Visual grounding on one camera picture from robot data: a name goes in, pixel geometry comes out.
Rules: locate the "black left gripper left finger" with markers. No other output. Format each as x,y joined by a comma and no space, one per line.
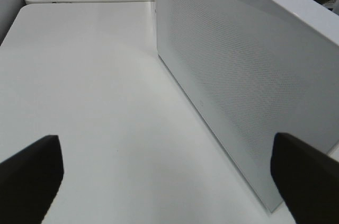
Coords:
30,180

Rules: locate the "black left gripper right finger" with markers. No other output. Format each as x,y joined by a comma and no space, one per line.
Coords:
306,179

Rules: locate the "white microwave door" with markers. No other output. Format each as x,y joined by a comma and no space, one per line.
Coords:
253,68

